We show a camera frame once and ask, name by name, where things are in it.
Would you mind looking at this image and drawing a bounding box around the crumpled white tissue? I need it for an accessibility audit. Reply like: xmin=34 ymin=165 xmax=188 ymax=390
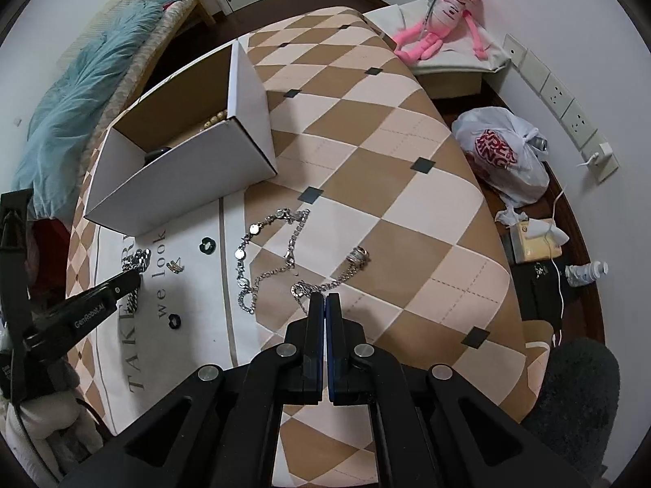
xmin=496 ymin=207 xmax=530 ymax=227

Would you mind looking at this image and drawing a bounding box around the white charger cable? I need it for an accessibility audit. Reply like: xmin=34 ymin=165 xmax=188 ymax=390
xmin=546 ymin=155 xmax=601 ymax=346

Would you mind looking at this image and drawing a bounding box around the white plastic bag red print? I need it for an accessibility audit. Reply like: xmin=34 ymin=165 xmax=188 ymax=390
xmin=452 ymin=107 xmax=551 ymax=209

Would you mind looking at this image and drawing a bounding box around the cream bead bracelet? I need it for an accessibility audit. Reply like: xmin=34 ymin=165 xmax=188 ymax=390
xmin=202 ymin=109 xmax=230 ymax=132

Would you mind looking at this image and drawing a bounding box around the silver rhinestone bracelet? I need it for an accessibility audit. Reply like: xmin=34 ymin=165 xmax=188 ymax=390
xmin=283 ymin=207 xmax=312 ymax=269

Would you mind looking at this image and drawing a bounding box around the white wall socket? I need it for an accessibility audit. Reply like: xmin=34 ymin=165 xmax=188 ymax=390
xmin=581 ymin=135 xmax=620 ymax=184
xmin=559 ymin=99 xmax=598 ymax=150
xmin=539 ymin=74 xmax=577 ymax=118

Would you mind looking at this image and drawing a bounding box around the chunky silver chain bracelet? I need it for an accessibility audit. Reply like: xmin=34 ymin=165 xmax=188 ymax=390
xmin=122 ymin=246 xmax=153 ymax=317

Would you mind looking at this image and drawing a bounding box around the white cushion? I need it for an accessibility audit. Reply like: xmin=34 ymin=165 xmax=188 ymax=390
xmin=363 ymin=0 xmax=512 ymax=76

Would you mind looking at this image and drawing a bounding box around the silver disc chain necklace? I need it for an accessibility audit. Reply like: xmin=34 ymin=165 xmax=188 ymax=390
xmin=233 ymin=207 xmax=298 ymax=317

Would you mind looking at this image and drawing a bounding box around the yellow packet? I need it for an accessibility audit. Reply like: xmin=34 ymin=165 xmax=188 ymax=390
xmin=510 ymin=218 xmax=564 ymax=265

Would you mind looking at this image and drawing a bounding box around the white paper tissue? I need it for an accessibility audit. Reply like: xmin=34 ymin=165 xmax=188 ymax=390
xmin=526 ymin=222 xmax=571 ymax=246

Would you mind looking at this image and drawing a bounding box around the red cloth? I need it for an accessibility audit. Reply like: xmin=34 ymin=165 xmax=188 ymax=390
xmin=29 ymin=218 xmax=73 ymax=296

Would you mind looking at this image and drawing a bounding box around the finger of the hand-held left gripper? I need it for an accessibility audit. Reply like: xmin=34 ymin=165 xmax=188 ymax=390
xmin=65 ymin=268 xmax=142 ymax=311

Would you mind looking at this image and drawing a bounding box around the teal fluffy blanket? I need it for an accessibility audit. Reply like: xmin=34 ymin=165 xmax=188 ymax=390
xmin=13 ymin=0 xmax=200 ymax=220

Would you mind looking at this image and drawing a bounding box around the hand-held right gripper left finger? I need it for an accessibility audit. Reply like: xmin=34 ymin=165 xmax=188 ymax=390
xmin=66 ymin=292 xmax=326 ymax=488

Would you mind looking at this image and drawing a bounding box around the beige bedside cabinet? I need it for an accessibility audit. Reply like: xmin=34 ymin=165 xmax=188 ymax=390
xmin=417 ymin=68 xmax=485 ymax=101

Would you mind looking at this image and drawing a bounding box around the black fluffy cushion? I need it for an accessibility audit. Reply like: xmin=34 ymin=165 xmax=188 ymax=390
xmin=521 ymin=338 xmax=622 ymax=475

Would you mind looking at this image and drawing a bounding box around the pink plush toy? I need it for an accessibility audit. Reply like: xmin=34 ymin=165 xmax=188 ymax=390
xmin=394 ymin=0 xmax=497 ymax=65

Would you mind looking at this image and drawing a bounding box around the white cardboard box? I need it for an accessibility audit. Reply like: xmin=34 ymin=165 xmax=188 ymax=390
xmin=83 ymin=41 xmax=280 ymax=237

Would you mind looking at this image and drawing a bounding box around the silver chain with ring pendant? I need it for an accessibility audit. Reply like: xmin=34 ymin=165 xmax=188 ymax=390
xmin=291 ymin=245 xmax=373 ymax=302

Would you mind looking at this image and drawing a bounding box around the black flat box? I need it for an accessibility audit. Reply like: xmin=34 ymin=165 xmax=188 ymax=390
xmin=519 ymin=261 xmax=566 ymax=337

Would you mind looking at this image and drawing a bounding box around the white plastic bottle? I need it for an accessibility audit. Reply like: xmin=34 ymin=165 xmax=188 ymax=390
xmin=566 ymin=260 xmax=609 ymax=288

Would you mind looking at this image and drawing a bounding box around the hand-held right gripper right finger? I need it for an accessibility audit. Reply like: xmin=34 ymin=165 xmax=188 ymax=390
xmin=327 ymin=293 xmax=602 ymax=488

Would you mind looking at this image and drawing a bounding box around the cream cloth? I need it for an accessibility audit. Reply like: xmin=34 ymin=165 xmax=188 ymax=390
xmin=0 ymin=391 xmax=105 ymax=473

